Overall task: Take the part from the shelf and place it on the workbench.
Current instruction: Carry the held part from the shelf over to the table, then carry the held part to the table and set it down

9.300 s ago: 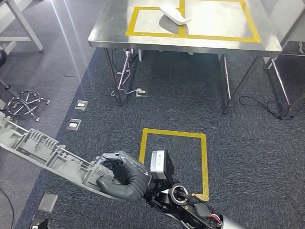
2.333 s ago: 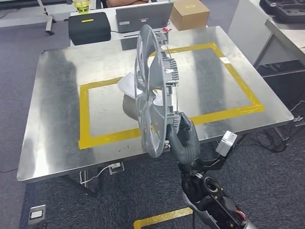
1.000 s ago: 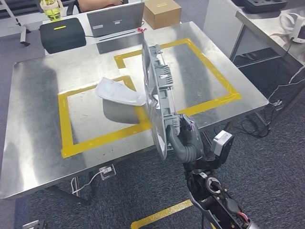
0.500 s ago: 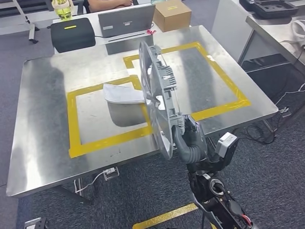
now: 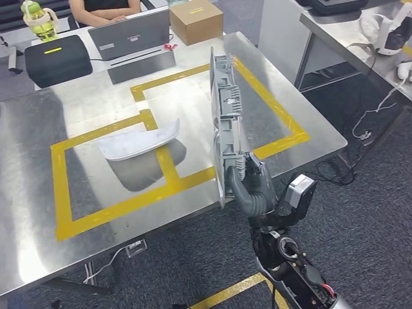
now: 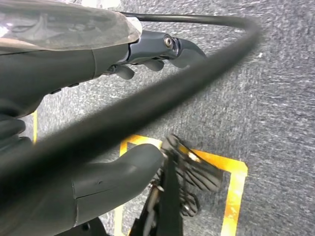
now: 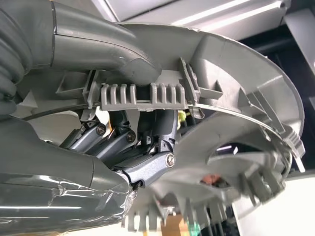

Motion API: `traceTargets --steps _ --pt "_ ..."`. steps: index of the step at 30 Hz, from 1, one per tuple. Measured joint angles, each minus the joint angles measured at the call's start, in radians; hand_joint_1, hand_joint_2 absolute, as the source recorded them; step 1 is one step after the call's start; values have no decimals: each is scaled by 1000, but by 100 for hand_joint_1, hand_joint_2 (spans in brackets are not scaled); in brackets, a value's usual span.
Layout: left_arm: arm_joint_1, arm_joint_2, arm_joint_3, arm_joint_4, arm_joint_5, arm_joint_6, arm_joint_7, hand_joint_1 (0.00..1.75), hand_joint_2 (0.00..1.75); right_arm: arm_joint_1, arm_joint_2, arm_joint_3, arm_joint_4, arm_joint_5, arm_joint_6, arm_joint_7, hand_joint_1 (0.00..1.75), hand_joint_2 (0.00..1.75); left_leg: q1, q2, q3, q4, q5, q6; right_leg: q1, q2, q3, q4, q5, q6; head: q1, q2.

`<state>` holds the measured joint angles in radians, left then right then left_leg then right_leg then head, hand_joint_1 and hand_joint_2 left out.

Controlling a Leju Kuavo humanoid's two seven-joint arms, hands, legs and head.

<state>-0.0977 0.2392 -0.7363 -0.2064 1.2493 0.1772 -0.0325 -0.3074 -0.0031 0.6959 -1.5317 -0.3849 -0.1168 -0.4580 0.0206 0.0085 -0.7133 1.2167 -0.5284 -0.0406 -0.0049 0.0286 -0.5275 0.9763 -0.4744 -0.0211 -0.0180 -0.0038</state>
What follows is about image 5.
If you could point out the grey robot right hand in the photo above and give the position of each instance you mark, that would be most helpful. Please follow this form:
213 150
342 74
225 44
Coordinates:
260 194

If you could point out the silver plastic wheel cover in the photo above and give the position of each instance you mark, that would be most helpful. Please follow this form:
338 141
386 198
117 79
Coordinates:
226 98

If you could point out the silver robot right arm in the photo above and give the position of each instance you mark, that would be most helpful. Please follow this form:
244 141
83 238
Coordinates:
290 273

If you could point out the white curved plastic part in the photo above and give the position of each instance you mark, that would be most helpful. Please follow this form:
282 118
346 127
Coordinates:
135 143

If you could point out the stainless steel workbench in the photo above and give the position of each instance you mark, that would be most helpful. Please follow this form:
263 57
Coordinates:
32 149

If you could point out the pale grey side panel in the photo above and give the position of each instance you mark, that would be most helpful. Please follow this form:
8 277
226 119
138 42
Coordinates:
283 34

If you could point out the floor socket with plug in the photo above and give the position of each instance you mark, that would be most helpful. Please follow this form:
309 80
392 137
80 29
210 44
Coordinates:
136 248

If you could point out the stainless steel table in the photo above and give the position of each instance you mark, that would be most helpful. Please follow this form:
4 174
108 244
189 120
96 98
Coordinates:
338 38

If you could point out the brown cardboard box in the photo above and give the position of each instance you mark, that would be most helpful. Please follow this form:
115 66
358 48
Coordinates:
196 23

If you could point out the small red item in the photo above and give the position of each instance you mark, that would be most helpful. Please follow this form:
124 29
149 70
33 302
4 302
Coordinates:
167 46

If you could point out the black flat device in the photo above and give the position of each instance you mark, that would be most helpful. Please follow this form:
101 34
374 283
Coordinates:
338 5

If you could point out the white VR controller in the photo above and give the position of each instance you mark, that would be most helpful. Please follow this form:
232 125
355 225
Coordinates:
404 70

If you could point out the grey laptop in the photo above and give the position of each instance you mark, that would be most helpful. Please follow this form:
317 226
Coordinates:
128 36

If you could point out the white VR headset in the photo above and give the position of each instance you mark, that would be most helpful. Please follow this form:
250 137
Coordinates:
399 38

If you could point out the white desk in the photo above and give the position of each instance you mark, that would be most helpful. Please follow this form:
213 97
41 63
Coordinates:
98 66

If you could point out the yellow tape double rectangle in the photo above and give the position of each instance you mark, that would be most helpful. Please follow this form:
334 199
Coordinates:
61 192

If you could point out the person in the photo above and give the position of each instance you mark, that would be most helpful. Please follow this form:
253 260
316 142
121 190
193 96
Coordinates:
106 5

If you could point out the black flat bag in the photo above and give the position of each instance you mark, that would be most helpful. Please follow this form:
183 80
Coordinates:
58 66

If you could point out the green drinking bottle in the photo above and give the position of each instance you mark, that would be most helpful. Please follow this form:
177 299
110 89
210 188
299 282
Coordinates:
40 25

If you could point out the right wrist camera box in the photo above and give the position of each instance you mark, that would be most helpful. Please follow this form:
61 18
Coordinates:
299 189

